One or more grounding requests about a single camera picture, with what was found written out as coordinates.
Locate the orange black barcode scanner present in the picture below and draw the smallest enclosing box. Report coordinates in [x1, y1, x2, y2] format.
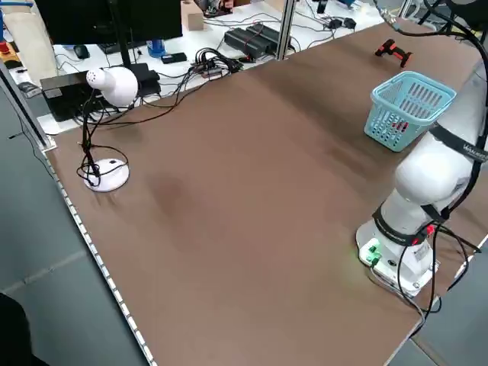
[373, 37, 415, 70]

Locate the light blue plastic basket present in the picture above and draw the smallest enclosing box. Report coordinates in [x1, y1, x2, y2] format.
[362, 70, 458, 153]

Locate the black ribbed power supply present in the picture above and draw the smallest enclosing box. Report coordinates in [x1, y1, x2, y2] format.
[223, 27, 270, 59]
[246, 21, 293, 51]

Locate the black phone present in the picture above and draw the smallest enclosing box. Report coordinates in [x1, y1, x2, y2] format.
[159, 53, 188, 66]

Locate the blue container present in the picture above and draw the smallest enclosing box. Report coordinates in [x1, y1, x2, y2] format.
[146, 37, 167, 59]

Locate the white desk lamp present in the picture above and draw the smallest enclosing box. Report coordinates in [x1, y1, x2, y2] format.
[75, 66, 140, 194]

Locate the wooden block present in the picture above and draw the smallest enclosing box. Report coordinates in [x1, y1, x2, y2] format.
[180, 0, 205, 33]

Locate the black keyboard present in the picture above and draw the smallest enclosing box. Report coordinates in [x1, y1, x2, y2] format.
[98, 39, 150, 55]

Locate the black box device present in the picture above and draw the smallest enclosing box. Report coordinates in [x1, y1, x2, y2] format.
[39, 72, 93, 124]

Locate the black computer monitor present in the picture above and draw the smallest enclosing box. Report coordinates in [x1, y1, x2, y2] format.
[34, 0, 185, 96]

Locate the cable hub with plugs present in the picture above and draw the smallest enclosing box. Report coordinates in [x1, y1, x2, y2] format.
[189, 47, 246, 82]

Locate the aluminium frame post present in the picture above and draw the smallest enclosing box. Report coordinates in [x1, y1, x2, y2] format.
[274, 0, 298, 63]

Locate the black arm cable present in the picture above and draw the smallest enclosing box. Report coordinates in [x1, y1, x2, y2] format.
[368, 0, 488, 318]

